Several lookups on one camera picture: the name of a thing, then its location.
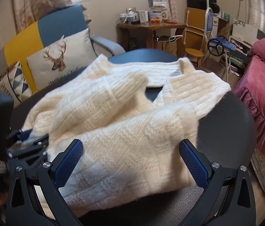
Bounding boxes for deer print cushion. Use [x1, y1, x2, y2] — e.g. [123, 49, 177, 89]
[26, 29, 97, 90]

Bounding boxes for grey yellow blue armchair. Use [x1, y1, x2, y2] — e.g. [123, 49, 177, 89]
[0, 4, 126, 100]

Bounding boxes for blue exercise wheel device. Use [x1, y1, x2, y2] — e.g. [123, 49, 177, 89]
[207, 36, 236, 57]

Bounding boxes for cream knitted sweater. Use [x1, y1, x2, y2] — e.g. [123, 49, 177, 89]
[22, 55, 231, 217]

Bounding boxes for beige patterned left curtain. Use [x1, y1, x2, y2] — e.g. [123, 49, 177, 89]
[13, 0, 72, 33]

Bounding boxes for wooden side table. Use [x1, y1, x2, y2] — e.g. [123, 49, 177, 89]
[117, 22, 187, 51]

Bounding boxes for geometric triangle print cushion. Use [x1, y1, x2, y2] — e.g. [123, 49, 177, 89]
[0, 61, 33, 107]

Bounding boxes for wooden folding chair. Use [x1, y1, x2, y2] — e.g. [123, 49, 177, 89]
[183, 7, 214, 68]

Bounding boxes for oranges on table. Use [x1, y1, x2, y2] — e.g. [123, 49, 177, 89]
[151, 19, 161, 24]

